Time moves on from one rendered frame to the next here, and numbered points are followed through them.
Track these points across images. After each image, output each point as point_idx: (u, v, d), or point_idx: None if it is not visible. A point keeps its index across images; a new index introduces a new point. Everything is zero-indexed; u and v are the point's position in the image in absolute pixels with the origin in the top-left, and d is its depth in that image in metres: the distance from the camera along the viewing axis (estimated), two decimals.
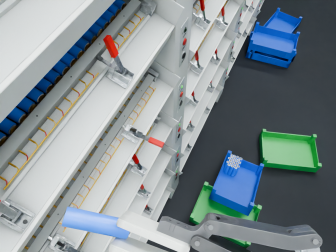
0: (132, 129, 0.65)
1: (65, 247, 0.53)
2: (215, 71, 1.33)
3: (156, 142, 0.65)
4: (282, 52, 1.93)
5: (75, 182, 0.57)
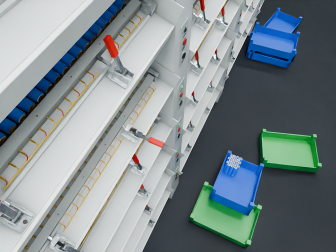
0: (132, 129, 0.65)
1: (65, 247, 0.53)
2: (215, 71, 1.33)
3: (156, 142, 0.65)
4: (282, 52, 1.93)
5: (75, 182, 0.57)
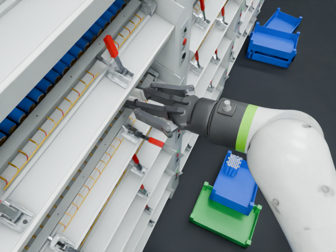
0: (132, 129, 0.65)
1: (65, 247, 0.53)
2: (215, 71, 1.33)
3: (156, 142, 0.65)
4: (282, 52, 1.93)
5: (75, 182, 0.57)
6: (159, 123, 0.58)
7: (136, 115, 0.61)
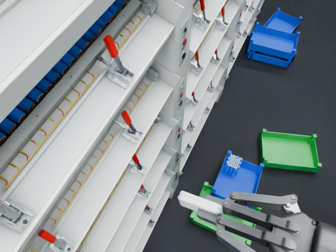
0: (125, 126, 0.66)
1: (61, 245, 0.53)
2: (215, 71, 1.33)
3: (128, 117, 0.62)
4: (282, 52, 1.93)
5: None
6: None
7: (235, 195, 0.47)
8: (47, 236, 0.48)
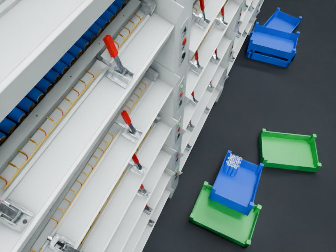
0: (125, 126, 0.66)
1: (65, 247, 0.53)
2: (215, 71, 1.33)
3: (128, 117, 0.62)
4: (282, 52, 1.93)
5: None
6: None
7: None
8: None
